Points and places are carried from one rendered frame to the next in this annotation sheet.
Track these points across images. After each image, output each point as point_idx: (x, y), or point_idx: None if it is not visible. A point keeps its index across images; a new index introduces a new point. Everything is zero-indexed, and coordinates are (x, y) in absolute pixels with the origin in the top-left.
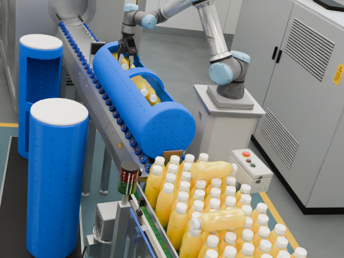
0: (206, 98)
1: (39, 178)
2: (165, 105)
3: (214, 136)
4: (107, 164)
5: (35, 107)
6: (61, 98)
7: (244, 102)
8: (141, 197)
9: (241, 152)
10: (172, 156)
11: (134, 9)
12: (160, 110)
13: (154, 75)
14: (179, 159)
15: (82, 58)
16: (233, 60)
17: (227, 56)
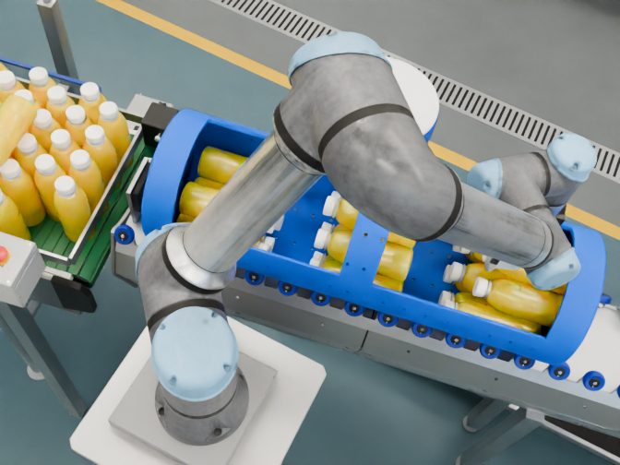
0: (235, 335)
1: None
2: (184, 125)
3: None
4: (483, 439)
5: (406, 68)
6: (432, 122)
7: (134, 399)
8: None
9: (13, 256)
10: (100, 130)
11: (547, 150)
12: (177, 114)
13: (354, 225)
14: (86, 137)
15: None
16: (160, 275)
17: (167, 237)
